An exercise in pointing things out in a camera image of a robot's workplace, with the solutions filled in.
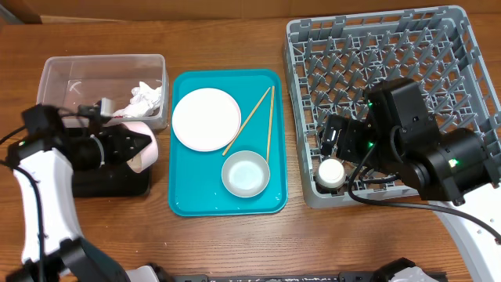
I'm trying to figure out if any pink bowl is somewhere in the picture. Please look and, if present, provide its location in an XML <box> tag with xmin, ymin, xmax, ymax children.
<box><xmin>124</xmin><ymin>121</ymin><xmax>159</xmax><ymax>173</ymax></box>

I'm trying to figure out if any grey dishwasher rack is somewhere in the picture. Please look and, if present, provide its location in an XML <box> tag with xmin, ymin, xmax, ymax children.
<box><xmin>284</xmin><ymin>5</ymin><xmax>500</xmax><ymax>208</ymax></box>

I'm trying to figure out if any wooden chopstick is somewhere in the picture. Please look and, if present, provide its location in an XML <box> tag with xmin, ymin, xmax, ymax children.
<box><xmin>222</xmin><ymin>86</ymin><xmax>273</xmax><ymax>157</ymax></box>
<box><xmin>266</xmin><ymin>86</ymin><xmax>276</xmax><ymax>164</ymax></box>

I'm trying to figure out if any large white plate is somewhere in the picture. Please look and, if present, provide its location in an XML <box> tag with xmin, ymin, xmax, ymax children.
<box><xmin>171</xmin><ymin>88</ymin><xmax>241</xmax><ymax>152</ymax></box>

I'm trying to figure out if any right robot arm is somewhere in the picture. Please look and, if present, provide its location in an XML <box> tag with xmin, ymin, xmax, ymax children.
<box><xmin>319</xmin><ymin>78</ymin><xmax>500</xmax><ymax>281</ymax></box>

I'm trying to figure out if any white cup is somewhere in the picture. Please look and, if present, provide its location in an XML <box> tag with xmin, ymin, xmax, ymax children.
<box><xmin>315</xmin><ymin>158</ymin><xmax>346</xmax><ymax>189</ymax></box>

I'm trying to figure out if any black tray bin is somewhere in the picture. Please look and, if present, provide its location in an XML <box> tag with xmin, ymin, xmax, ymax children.
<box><xmin>72</xmin><ymin>164</ymin><xmax>152</xmax><ymax>198</ymax></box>

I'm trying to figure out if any teal plastic tray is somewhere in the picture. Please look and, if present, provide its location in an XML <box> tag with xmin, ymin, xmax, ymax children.
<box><xmin>168</xmin><ymin>69</ymin><xmax>288</xmax><ymax>217</ymax></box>

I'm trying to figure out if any left wooden chopstick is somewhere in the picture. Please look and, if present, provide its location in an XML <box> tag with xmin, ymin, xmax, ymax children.
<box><xmin>222</xmin><ymin>86</ymin><xmax>273</xmax><ymax>157</ymax></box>

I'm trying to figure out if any clear plastic bin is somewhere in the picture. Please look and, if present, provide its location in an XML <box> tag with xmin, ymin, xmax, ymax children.
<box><xmin>36</xmin><ymin>54</ymin><xmax>169</xmax><ymax>130</ymax></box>

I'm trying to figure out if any grey bowl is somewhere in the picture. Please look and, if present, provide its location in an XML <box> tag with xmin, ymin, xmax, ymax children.
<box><xmin>222</xmin><ymin>150</ymin><xmax>271</xmax><ymax>198</ymax></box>

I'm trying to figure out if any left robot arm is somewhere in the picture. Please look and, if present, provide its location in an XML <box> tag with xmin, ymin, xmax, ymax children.
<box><xmin>2</xmin><ymin>104</ymin><xmax>160</xmax><ymax>281</ymax></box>

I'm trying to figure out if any right wooden chopstick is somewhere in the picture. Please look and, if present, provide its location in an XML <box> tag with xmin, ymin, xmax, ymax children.
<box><xmin>266</xmin><ymin>86</ymin><xmax>276</xmax><ymax>164</ymax></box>

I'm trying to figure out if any white napkin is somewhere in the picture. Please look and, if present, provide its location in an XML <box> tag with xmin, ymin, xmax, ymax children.
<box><xmin>114</xmin><ymin>81</ymin><xmax>162</xmax><ymax>118</ymax></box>

